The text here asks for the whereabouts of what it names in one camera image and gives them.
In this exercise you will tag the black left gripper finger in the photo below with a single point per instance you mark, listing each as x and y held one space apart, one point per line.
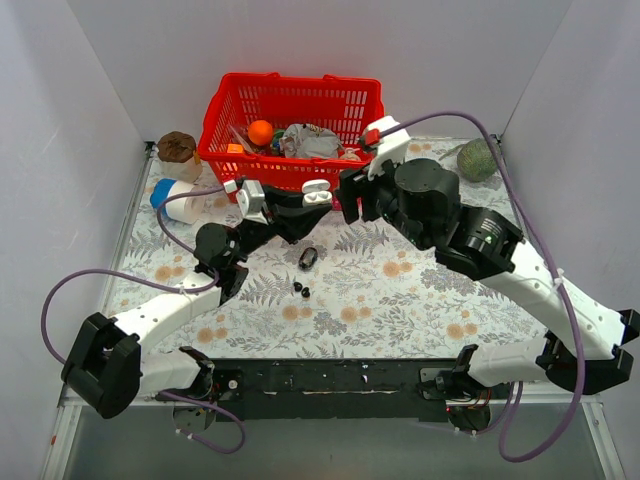
284 198
294 224

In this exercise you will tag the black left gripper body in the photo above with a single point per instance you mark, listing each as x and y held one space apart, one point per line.
273 213

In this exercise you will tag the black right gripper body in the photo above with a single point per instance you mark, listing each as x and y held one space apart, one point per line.
366 196

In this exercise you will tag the white earbud charging case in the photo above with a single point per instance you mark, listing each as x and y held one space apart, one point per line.
314 187

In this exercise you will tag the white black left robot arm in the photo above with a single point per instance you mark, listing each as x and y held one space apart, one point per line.
111 363

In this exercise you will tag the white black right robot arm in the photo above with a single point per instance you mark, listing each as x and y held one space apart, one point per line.
584 340

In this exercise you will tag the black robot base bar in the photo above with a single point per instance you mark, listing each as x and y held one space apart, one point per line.
268 389

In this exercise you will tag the black earbud charging case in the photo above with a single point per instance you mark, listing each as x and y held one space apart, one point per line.
308 258

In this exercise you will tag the cream plush toy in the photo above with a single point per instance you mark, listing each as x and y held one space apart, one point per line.
350 154

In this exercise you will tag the crumpled silver foil bag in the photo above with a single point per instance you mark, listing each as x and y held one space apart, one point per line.
308 141

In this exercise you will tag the orange fruit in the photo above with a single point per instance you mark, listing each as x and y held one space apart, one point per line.
260 132

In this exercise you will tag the red plastic shopping basket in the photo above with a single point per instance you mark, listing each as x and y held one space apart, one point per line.
343 105

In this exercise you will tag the small orange box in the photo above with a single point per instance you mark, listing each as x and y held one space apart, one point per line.
233 148

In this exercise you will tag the floral patterned table mat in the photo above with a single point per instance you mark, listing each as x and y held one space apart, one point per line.
372 295

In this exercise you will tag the blue white tape roll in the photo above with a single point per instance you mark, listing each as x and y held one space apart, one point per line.
185 209

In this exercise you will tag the green melon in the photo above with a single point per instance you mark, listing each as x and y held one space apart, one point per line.
474 160

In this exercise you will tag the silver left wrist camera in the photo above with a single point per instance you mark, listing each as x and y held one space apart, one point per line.
250 199

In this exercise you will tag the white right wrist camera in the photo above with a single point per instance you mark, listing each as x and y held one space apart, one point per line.
385 142

